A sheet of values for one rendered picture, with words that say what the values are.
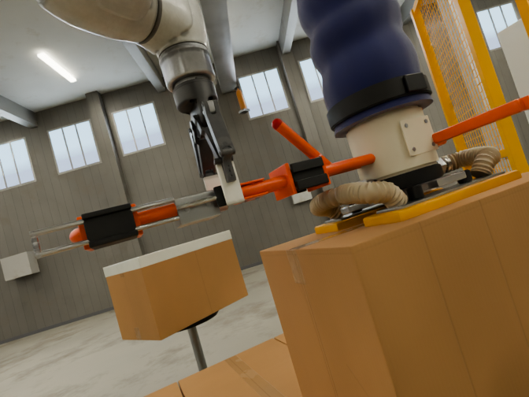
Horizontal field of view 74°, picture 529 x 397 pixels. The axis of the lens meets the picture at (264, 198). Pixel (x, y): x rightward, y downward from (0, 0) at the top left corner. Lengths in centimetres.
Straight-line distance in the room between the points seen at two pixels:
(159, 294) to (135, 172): 775
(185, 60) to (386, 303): 49
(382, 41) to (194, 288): 149
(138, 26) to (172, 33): 6
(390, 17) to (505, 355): 65
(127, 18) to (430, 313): 61
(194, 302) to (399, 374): 146
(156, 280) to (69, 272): 826
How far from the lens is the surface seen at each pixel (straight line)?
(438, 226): 60
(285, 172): 65
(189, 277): 190
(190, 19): 67
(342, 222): 79
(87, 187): 983
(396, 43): 81
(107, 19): 59
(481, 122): 75
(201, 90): 63
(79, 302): 1001
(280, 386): 115
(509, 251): 71
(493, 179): 82
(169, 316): 183
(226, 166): 56
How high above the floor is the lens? 101
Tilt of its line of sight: 3 degrees up
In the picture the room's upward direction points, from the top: 17 degrees counter-clockwise
